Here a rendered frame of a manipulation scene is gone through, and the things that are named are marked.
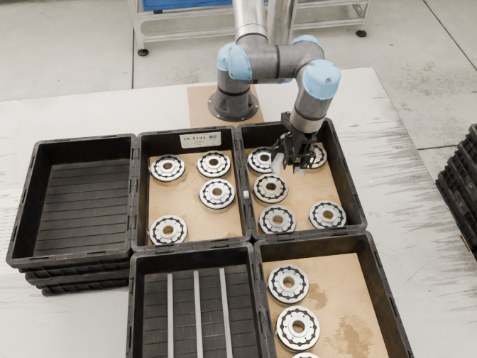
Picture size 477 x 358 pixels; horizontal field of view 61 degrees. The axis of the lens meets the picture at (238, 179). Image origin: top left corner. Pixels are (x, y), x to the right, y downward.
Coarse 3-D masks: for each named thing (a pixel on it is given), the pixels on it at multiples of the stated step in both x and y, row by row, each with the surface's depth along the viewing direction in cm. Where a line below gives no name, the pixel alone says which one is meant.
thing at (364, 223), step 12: (324, 120) 124; (240, 132) 121; (240, 144) 118; (336, 144) 118; (240, 156) 116; (348, 168) 113; (348, 180) 110; (252, 204) 106; (360, 204) 106; (252, 216) 105; (360, 216) 104; (252, 228) 103; (324, 228) 102; (336, 228) 102; (348, 228) 102; (360, 228) 102
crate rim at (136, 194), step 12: (144, 132) 121; (156, 132) 121; (168, 132) 121; (180, 132) 121; (192, 132) 122; (240, 168) 113; (240, 180) 112; (240, 192) 108; (132, 228) 102; (132, 240) 100; (204, 240) 100; (216, 240) 100; (228, 240) 100; (240, 240) 100
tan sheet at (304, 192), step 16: (320, 144) 131; (288, 176) 124; (304, 176) 124; (320, 176) 124; (288, 192) 120; (304, 192) 120; (320, 192) 120; (336, 192) 120; (256, 208) 117; (288, 208) 117; (304, 208) 117; (256, 224) 114; (304, 224) 114
